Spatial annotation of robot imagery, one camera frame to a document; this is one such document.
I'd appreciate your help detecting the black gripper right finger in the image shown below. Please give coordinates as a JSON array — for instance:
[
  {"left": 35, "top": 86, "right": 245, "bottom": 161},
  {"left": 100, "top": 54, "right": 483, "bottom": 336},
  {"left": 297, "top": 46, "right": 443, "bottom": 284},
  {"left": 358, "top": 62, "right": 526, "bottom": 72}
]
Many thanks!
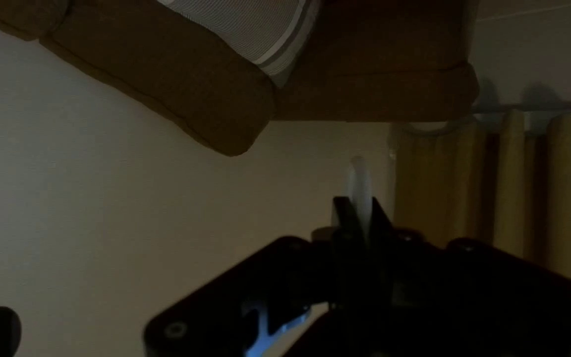
[{"left": 366, "top": 195, "right": 571, "bottom": 357}]

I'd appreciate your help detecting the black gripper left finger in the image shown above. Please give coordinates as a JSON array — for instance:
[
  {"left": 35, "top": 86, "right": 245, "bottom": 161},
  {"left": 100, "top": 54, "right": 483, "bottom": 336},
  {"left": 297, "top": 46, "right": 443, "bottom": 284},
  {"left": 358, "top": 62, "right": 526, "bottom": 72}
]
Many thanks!
[{"left": 142, "top": 195, "right": 368, "bottom": 357}]

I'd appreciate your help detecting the olive window curtain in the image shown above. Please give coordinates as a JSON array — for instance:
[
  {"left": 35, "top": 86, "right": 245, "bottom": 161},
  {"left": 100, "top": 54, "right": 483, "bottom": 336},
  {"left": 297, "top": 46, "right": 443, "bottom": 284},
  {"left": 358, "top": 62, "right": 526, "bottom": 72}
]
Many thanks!
[{"left": 388, "top": 107, "right": 571, "bottom": 292}]

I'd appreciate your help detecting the white grey striped cushion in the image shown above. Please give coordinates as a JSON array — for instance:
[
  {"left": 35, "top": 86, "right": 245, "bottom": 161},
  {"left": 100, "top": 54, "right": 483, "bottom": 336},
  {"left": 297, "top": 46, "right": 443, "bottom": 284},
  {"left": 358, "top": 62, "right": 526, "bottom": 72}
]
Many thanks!
[{"left": 154, "top": 0, "right": 324, "bottom": 90}]

